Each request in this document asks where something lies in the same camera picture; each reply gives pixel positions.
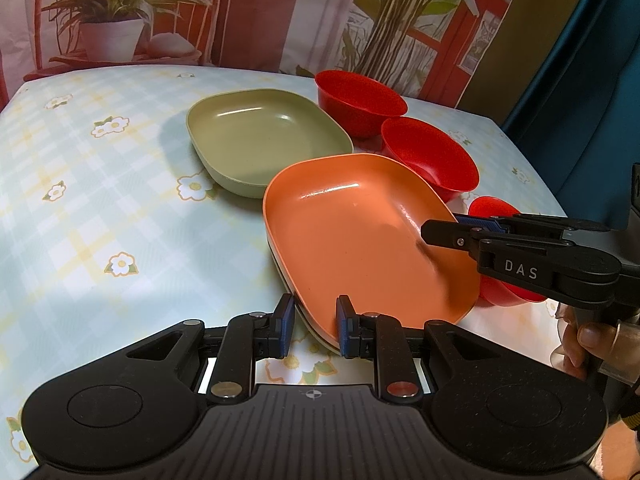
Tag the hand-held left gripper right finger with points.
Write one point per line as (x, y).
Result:
(344, 327)

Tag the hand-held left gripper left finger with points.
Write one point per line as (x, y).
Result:
(288, 326)

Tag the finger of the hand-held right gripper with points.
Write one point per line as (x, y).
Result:
(450, 235)
(477, 222)

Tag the cream plate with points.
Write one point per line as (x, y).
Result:
(322, 343)

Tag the red bowl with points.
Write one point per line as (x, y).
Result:
(360, 100)
(500, 292)
(430, 155)

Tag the orange plate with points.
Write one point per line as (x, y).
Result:
(350, 240)

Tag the green plate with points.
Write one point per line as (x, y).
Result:
(270, 135)

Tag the person's right hand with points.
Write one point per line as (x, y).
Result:
(584, 341)

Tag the teal curtain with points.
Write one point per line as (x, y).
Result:
(575, 70)

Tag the floral checked tablecloth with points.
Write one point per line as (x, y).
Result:
(100, 210)

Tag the printed backdrop cloth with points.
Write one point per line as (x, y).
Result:
(275, 10)

